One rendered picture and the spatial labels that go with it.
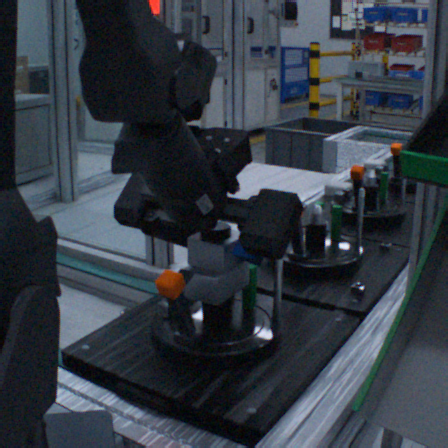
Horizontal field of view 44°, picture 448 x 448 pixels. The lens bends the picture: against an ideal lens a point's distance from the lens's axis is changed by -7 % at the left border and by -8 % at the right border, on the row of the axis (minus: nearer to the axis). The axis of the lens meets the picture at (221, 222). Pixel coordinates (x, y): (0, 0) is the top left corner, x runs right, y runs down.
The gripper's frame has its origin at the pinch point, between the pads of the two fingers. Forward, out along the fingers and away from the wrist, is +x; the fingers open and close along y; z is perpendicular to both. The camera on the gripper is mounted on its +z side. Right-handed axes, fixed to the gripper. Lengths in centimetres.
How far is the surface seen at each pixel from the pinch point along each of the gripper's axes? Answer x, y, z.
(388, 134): 104, 23, 102
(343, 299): 17.8, -8.6, 4.0
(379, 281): 22.7, -10.9, 9.6
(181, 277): -4.6, -1.0, -6.9
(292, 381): 5.3, -10.9, -10.7
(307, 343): 10.1, -9.1, -5.1
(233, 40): 56, 62, 93
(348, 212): 34.5, 1.4, 26.4
